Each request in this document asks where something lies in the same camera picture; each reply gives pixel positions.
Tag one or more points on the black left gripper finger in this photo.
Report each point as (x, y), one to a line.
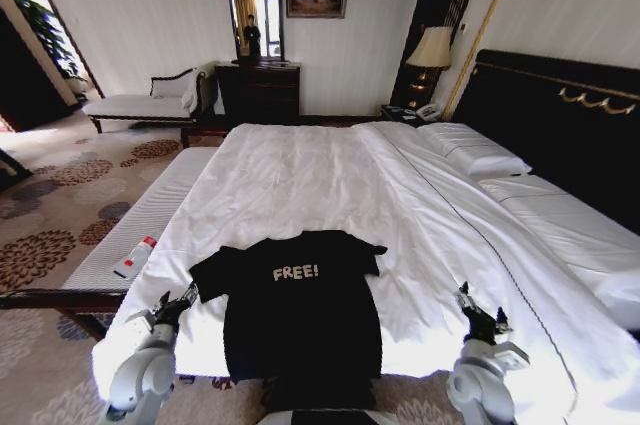
(190, 293)
(163, 300)

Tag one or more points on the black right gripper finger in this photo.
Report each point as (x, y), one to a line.
(465, 301)
(504, 322)

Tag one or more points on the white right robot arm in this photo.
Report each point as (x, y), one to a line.
(475, 380)

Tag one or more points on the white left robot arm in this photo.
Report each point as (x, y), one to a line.
(142, 375)

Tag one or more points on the white fitted bed sheet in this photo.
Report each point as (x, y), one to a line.
(565, 225)

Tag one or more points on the white bed duvet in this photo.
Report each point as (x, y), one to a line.
(310, 180)

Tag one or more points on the red and white tube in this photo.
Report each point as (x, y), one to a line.
(136, 257)

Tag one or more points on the white padded wooden bench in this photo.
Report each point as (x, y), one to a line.
(150, 215)

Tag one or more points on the black FREE print T-shirt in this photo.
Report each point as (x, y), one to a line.
(300, 325)

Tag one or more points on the white pillow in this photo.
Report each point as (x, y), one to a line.
(470, 147)

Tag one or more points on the white robot front shell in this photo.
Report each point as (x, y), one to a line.
(325, 417)

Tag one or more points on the black gold-trimmed headboard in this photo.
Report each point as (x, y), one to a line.
(565, 135)

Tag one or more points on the white desk telephone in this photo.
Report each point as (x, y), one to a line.
(429, 110)

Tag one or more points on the white dark-framed chaise longue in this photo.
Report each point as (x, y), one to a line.
(140, 105)

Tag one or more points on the dark wooden nightstand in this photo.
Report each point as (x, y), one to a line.
(400, 112)

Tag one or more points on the dark wooden dresser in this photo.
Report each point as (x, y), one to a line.
(257, 90)

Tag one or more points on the cream shade table lamp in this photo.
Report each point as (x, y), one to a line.
(431, 47)

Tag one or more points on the person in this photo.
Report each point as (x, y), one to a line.
(252, 35)

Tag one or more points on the green leafy plant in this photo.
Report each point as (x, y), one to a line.
(42, 25)

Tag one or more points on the dark-framed wall mirror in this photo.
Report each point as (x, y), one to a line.
(257, 0)

